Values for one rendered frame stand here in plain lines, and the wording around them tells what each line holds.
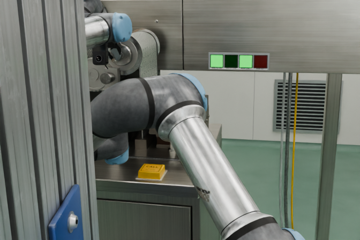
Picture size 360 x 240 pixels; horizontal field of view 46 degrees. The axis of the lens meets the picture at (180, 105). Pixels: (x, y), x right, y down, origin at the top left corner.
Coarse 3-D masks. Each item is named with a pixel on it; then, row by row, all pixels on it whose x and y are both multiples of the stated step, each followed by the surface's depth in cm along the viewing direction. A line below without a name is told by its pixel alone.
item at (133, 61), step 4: (128, 40) 149; (128, 44) 149; (132, 44) 149; (132, 48) 149; (132, 52) 150; (136, 52) 150; (132, 56) 150; (136, 56) 150; (108, 60) 152; (132, 60) 150; (136, 60) 150; (112, 64) 152; (128, 64) 151; (132, 64) 151; (120, 68) 152; (124, 68) 152; (128, 68) 152
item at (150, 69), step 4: (156, 60) 174; (148, 64) 162; (152, 64) 168; (156, 64) 174; (140, 68) 152; (144, 68) 157; (148, 68) 163; (152, 68) 168; (156, 68) 175; (140, 72) 153; (144, 72) 157; (148, 72) 163; (152, 72) 168; (156, 72) 175; (140, 76) 153; (144, 76) 157; (148, 76) 163
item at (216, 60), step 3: (213, 57) 178; (216, 57) 177; (219, 57) 177; (222, 57) 177; (213, 60) 178; (216, 60) 178; (219, 60) 177; (222, 60) 177; (213, 63) 178; (216, 63) 178; (219, 63) 178; (222, 63) 177; (213, 66) 179; (216, 66) 178; (219, 66) 178; (222, 66) 178
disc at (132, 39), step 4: (132, 40) 149; (136, 40) 149; (136, 44) 149; (136, 48) 150; (140, 48) 149; (140, 52) 150; (140, 56) 150; (140, 60) 150; (108, 64) 153; (136, 64) 151; (132, 68) 152; (136, 68) 151; (120, 72) 153; (124, 72) 153; (128, 72) 152; (132, 72) 152
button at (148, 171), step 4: (144, 164) 137; (148, 164) 137; (152, 164) 137; (156, 164) 137; (160, 164) 137; (140, 168) 134; (144, 168) 134; (148, 168) 134; (152, 168) 134; (156, 168) 134; (160, 168) 134; (164, 168) 137; (140, 172) 131; (144, 172) 131; (148, 172) 131; (152, 172) 131; (156, 172) 131; (160, 172) 131; (140, 176) 132; (144, 176) 132; (148, 176) 131; (152, 176) 131; (156, 176) 131; (160, 176) 131
